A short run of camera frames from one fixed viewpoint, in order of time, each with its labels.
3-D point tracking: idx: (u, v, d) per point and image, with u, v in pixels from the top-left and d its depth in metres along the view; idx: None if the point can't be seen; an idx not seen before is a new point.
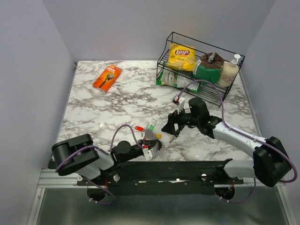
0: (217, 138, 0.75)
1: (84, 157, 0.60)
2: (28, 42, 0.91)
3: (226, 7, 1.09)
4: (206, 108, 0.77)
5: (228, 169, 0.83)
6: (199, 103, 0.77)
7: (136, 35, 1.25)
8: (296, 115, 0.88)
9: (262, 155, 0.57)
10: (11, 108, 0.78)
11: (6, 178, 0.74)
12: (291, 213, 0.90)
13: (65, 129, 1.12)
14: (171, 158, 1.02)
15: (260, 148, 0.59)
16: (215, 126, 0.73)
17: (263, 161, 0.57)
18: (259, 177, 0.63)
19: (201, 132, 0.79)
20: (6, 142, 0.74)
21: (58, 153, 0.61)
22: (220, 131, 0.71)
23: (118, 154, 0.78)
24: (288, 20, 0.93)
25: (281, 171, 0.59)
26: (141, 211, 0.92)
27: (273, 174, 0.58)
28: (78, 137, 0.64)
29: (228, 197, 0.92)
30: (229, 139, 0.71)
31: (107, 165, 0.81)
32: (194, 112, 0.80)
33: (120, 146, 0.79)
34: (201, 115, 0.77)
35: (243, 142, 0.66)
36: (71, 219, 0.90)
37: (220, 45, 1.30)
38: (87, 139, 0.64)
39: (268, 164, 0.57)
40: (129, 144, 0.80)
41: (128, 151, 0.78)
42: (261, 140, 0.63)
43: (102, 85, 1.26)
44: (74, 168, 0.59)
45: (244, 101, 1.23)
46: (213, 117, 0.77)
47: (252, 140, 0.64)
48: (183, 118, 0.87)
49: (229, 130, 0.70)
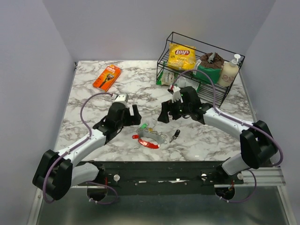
0: (208, 123, 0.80)
1: (59, 176, 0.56)
2: (28, 42, 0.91)
3: (226, 7, 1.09)
4: (197, 96, 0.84)
5: (225, 167, 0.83)
6: (190, 90, 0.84)
7: (136, 35, 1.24)
8: (296, 115, 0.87)
9: (248, 137, 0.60)
10: (11, 108, 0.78)
11: (6, 177, 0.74)
12: (291, 213, 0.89)
13: (65, 129, 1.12)
14: (171, 158, 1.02)
15: (246, 131, 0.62)
16: (206, 111, 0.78)
17: (249, 142, 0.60)
18: (245, 160, 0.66)
19: (194, 118, 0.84)
20: (6, 141, 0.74)
21: (40, 184, 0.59)
22: (210, 116, 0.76)
23: (117, 111, 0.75)
24: (288, 19, 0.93)
25: (266, 154, 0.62)
26: (142, 211, 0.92)
27: (258, 156, 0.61)
28: (42, 160, 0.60)
29: (228, 197, 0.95)
30: (219, 124, 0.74)
31: (101, 141, 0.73)
32: (185, 100, 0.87)
33: (115, 105, 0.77)
34: (192, 101, 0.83)
35: (231, 126, 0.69)
36: (71, 220, 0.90)
37: (220, 45, 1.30)
38: (50, 156, 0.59)
39: (254, 146, 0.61)
40: (121, 104, 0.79)
41: (124, 106, 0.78)
42: (248, 123, 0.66)
43: (102, 85, 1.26)
44: (60, 189, 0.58)
45: (244, 101, 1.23)
46: (204, 104, 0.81)
47: (241, 124, 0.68)
48: (176, 107, 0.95)
49: (220, 115, 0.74)
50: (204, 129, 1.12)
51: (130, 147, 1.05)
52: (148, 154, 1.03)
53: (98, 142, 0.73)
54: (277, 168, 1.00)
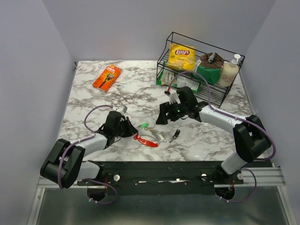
0: (204, 120, 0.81)
1: (73, 160, 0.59)
2: (28, 42, 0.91)
3: (226, 7, 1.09)
4: (193, 95, 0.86)
5: (224, 166, 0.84)
6: (186, 90, 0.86)
7: (136, 35, 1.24)
8: (296, 115, 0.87)
9: (241, 131, 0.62)
10: (11, 108, 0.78)
11: (5, 178, 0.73)
12: (292, 214, 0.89)
13: (65, 129, 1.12)
14: (171, 158, 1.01)
15: (239, 125, 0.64)
16: (201, 109, 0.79)
17: (242, 135, 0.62)
18: (240, 155, 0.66)
19: (191, 116, 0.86)
20: (5, 141, 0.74)
21: (49, 172, 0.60)
22: (206, 113, 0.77)
23: (114, 119, 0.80)
24: (288, 19, 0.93)
25: (259, 147, 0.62)
26: (141, 211, 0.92)
27: (252, 149, 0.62)
28: (53, 148, 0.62)
29: (228, 197, 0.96)
30: (215, 121, 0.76)
31: (102, 143, 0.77)
32: (182, 100, 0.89)
33: (112, 113, 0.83)
34: (188, 100, 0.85)
35: (226, 121, 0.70)
36: (72, 220, 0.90)
37: (220, 45, 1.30)
38: (63, 143, 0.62)
39: (248, 139, 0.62)
40: (117, 112, 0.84)
41: (120, 114, 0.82)
42: (241, 117, 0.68)
43: (102, 85, 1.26)
44: (73, 175, 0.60)
45: (244, 101, 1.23)
46: (200, 102, 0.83)
47: (234, 119, 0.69)
48: (175, 108, 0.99)
49: (214, 112, 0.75)
50: (204, 129, 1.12)
51: (130, 147, 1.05)
52: (148, 154, 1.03)
53: (100, 143, 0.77)
54: (277, 168, 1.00)
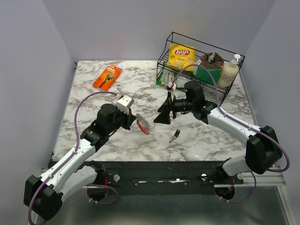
0: (211, 123, 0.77)
1: (44, 203, 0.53)
2: (28, 42, 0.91)
3: (225, 7, 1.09)
4: (201, 94, 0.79)
5: (226, 168, 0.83)
6: (196, 87, 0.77)
7: (136, 35, 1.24)
8: (296, 116, 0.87)
9: (256, 145, 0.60)
10: (11, 108, 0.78)
11: (5, 178, 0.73)
12: (291, 214, 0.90)
13: (65, 129, 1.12)
14: (171, 158, 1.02)
15: (254, 137, 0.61)
16: (210, 112, 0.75)
17: (257, 149, 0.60)
18: (249, 164, 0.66)
19: (197, 117, 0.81)
20: (5, 141, 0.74)
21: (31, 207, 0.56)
22: (215, 117, 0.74)
23: (106, 116, 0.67)
24: (288, 20, 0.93)
25: (270, 160, 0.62)
26: (141, 211, 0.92)
27: (264, 162, 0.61)
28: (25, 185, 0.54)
29: (228, 198, 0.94)
30: (224, 127, 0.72)
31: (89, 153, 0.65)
32: (190, 96, 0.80)
33: (104, 108, 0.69)
34: (197, 99, 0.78)
35: (237, 129, 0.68)
36: (71, 220, 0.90)
37: (220, 45, 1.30)
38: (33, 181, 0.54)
39: (260, 153, 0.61)
40: (113, 105, 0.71)
41: (115, 109, 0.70)
42: (255, 128, 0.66)
43: (102, 85, 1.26)
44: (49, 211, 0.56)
45: (244, 101, 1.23)
46: (208, 103, 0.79)
47: (247, 128, 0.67)
48: (177, 105, 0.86)
49: (225, 117, 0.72)
50: (204, 129, 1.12)
51: (130, 147, 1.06)
52: (148, 154, 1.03)
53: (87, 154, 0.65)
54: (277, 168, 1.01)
